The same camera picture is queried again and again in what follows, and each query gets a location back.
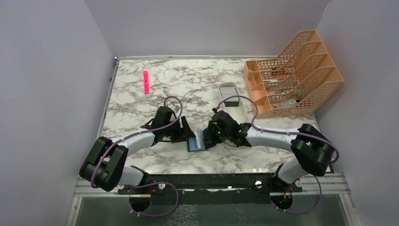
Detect pink highlighter marker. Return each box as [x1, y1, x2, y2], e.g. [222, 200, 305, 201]
[143, 70, 150, 94]

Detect pens in organizer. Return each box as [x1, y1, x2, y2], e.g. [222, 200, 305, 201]
[263, 78, 306, 108]

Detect aluminium frame rail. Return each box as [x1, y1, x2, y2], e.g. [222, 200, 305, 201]
[74, 174, 351, 198]

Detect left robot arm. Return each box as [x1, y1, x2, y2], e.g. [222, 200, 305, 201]
[79, 106, 195, 194]

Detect stack of grey cards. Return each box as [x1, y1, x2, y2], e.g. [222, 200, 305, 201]
[219, 87, 239, 107]

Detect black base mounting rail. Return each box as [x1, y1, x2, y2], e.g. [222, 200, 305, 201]
[117, 173, 303, 195]

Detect orange mesh file organizer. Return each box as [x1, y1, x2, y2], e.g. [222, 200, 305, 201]
[243, 30, 344, 118]

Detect white oblong plastic tray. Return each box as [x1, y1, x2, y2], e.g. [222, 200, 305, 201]
[217, 81, 250, 124]

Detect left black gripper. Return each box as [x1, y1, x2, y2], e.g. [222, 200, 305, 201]
[163, 116, 196, 143]

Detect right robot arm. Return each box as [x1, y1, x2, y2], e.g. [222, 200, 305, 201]
[203, 111, 334, 192]

